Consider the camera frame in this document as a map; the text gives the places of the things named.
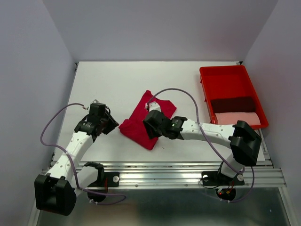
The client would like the red t-shirt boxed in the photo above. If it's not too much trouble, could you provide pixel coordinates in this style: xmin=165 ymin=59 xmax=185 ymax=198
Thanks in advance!
xmin=118 ymin=89 xmax=177 ymax=151

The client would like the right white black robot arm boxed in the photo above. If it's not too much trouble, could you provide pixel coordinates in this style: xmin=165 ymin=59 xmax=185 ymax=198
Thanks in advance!
xmin=143 ymin=102 xmax=262 ymax=184

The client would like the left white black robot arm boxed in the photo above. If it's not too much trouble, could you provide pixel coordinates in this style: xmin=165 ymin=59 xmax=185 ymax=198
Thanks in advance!
xmin=34 ymin=100 xmax=118 ymax=216

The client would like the pink rolled t-shirt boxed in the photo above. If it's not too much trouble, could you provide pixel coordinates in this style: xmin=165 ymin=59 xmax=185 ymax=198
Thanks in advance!
xmin=215 ymin=112 xmax=261 ymax=126

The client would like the red plastic bin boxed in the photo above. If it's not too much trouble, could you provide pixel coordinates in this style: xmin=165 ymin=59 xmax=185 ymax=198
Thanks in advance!
xmin=199 ymin=65 xmax=269 ymax=129

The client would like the dark maroon rolled t-shirt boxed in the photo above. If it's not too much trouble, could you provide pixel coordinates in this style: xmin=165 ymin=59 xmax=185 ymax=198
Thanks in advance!
xmin=211 ymin=97 xmax=256 ymax=113

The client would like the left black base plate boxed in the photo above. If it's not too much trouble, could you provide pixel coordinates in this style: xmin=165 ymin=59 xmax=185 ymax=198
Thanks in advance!
xmin=89 ymin=171 xmax=120 ymax=188

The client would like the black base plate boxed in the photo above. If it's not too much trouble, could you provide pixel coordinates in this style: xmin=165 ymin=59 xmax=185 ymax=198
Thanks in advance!
xmin=201 ymin=171 xmax=245 ymax=186
xmin=89 ymin=171 xmax=120 ymax=188

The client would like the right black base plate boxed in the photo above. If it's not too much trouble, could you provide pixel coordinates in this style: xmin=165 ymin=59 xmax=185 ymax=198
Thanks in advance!
xmin=201 ymin=171 xmax=245 ymax=186

